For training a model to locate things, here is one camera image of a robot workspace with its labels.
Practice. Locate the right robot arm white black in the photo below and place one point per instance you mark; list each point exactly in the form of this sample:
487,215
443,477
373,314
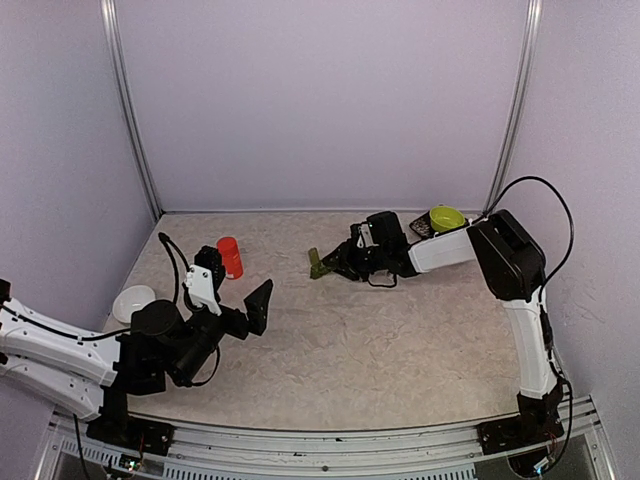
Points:
513,267

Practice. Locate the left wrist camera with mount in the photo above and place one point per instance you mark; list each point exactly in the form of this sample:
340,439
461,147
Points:
199,292

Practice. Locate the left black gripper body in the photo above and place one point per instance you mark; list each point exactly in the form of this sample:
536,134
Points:
238,327

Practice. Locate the lime green bowl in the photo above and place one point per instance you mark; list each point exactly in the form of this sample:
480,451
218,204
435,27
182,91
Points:
445,218

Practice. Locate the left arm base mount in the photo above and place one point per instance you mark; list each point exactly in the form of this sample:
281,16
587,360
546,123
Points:
142,435

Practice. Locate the left aluminium frame post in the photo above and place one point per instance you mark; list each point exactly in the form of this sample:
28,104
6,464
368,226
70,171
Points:
112,32

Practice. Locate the front aluminium rail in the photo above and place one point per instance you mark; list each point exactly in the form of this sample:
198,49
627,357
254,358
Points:
205,451

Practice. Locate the green weekly pill organizer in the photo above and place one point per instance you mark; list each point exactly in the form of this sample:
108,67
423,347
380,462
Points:
317,268

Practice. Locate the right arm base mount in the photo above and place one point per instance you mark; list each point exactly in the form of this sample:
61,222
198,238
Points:
516,432

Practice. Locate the black patterned square plate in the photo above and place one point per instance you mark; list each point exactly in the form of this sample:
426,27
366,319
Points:
423,228

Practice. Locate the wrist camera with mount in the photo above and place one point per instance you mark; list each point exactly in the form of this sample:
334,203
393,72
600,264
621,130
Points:
199,292
361,235

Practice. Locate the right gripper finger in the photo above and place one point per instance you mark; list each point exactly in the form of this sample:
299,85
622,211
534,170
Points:
339,256
344,272

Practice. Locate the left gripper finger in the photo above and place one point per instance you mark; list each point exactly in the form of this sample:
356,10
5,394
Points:
209,258
257,306

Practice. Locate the right aluminium frame post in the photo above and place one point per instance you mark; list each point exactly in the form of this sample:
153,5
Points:
525,65

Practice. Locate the aluminium frame post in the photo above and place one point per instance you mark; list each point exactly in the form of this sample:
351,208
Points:
525,65
112,32

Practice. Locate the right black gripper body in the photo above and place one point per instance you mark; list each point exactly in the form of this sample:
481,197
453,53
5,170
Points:
365,261

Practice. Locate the orange pill bottle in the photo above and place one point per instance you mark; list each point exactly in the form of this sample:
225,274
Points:
231,257

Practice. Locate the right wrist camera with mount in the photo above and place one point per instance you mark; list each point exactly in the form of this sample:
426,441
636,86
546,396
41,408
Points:
361,235

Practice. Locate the white bowl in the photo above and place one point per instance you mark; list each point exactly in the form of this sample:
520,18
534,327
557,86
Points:
131,300

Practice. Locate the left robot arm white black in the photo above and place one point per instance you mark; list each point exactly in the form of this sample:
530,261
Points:
92,374

